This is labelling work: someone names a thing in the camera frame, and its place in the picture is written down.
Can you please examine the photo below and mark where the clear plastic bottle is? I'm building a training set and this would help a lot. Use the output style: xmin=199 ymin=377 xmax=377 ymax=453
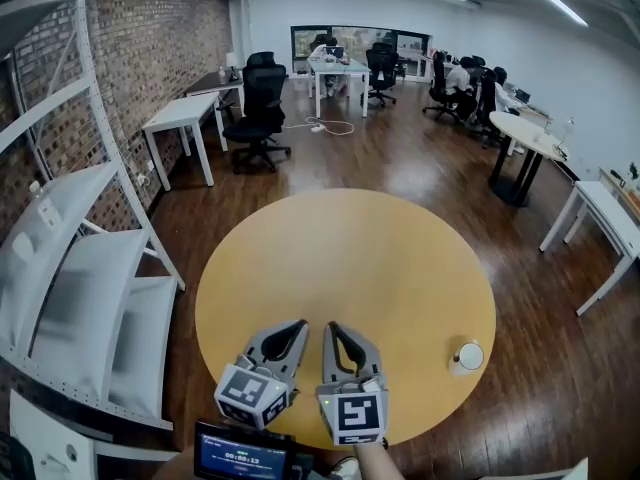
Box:
xmin=27 ymin=180 xmax=64 ymax=229

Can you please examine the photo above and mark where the white metal shelf rack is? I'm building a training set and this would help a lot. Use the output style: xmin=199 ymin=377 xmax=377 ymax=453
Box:
xmin=0 ymin=0 xmax=187 ymax=432

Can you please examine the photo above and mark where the dark framed window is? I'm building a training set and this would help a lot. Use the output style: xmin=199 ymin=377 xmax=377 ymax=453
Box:
xmin=290 ymin=25 xmax=431 ymax=77

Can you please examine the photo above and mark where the long white desk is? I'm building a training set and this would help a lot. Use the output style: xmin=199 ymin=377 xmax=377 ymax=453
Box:
xmin=307 ymin=57 xmax=371 ymax=118

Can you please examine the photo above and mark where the white desk lamp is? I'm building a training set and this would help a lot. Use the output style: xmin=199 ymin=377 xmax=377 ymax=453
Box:
xmin=557 ymin=116 xmax=576 ymax=152

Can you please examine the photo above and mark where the small white table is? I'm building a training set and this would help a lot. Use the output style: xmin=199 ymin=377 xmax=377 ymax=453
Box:
xmin=9 ymin=387 xmax=181 ymax=480

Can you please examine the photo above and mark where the black phone with screen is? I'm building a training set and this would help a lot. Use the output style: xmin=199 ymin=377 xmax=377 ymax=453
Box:
xmin=193 ymin=420 xmax=314 ymax=480

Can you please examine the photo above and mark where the black office chair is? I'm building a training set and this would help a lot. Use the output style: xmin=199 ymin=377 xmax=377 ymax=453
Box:
xmin=474 ymin=67 xmax=502 ymax=149
xmin=360 ymin=42 xmax=400 ymax=108
xmin=222 ymin=51 xmax=292 ymax=174
xmin=422 ymin=51 xmax=464 ymax=122

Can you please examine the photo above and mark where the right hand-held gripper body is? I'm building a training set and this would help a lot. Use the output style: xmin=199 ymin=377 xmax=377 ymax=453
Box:
xmin=316 ymin=373 xmax=390 ymax=447

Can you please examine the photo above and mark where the dark wooden desk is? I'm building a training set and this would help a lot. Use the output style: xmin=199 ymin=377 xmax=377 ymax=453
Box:
xmin=185 ymin=70 xmax=246 ymax=119

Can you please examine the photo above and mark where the round wooden table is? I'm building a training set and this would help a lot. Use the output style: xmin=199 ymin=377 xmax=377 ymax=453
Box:
xmin=194 ymin=187 xmax=497 ymax=452

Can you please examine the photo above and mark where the person's shoe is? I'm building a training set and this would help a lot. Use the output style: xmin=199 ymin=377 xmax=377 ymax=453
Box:
xmin=329 ymin=456 xmax=361 ymax=480

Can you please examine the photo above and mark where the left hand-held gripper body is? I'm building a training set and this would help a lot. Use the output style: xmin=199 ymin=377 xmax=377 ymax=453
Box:
xmin=213 ymin=352 xmax=300 ymax=430

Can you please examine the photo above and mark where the person's right forearm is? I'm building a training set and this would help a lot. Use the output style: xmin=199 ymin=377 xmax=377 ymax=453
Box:
xmin=353 ymin=442 xmax=406 ymax=480

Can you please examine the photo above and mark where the white ceramic cup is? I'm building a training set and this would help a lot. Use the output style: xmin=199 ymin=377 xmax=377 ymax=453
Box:
xmin=448 ymin=338 xmax=485 ymax=378

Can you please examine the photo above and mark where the white square table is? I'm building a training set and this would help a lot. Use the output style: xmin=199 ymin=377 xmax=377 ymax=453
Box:
xmin=538 ymin=180 xmax=640 ymax=317

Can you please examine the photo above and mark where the white power strip with cable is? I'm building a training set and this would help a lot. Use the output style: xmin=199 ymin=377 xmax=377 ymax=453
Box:
xmin=284 ymin=116 xmax=355 ymax=137

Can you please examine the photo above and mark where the round table with black legs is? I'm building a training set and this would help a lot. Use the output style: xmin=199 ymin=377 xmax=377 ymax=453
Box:
xmin=488 ymin=111 xmax=569 ymax=207

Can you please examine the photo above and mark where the black router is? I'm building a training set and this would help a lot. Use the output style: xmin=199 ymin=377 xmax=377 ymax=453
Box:
xmin=0 ymin=432 xmax=36 ymax=480

